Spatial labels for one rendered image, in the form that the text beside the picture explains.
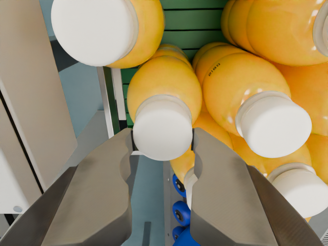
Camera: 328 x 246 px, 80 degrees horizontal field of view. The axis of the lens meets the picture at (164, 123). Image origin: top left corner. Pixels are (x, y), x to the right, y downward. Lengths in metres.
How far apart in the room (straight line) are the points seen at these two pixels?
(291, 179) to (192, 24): 0.23
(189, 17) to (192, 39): 0.03
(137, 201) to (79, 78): 1.14
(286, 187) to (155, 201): 1.72
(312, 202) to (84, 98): 1.32
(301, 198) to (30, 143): 0.22
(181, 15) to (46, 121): 0.21
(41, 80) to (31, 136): 0.05
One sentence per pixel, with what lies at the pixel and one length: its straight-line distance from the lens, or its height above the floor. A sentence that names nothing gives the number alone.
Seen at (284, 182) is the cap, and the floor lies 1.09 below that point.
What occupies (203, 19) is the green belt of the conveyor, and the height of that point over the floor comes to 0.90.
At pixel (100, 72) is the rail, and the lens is 0.24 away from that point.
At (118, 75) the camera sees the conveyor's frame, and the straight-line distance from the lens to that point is 0.33.
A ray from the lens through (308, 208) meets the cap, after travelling 0.20.
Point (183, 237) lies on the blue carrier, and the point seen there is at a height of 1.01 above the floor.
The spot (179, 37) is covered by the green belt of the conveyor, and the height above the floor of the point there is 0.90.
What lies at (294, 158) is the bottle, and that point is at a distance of 0.20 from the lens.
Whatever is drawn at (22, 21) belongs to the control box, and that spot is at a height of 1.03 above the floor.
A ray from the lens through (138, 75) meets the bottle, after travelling 0.17.
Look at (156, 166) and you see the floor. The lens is 1.59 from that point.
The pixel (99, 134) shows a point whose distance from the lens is 1.12.
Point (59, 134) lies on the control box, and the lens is 0.23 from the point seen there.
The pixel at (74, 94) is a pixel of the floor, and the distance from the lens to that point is 1.42.
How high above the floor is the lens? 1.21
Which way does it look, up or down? 62 degrees down
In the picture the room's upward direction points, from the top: 178 degrees counter-clockwise
